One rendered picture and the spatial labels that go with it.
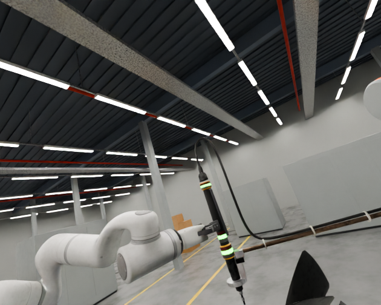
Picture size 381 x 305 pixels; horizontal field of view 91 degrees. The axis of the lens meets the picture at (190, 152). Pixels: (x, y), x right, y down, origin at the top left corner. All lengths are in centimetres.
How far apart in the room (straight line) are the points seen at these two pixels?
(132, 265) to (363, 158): 602
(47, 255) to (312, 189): 591
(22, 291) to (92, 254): 26
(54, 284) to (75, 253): 18
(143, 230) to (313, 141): 1257
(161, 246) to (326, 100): 1310
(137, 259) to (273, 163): 1257
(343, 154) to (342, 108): 733
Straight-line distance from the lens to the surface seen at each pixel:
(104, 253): 64
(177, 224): 908
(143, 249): 53
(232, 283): 78
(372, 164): 626
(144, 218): 52
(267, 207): 795
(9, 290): 83
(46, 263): 81
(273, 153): 1296
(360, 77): 1387
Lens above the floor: 174
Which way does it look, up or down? 16 degrees up
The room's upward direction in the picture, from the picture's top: 18 degrees counter-clockwise
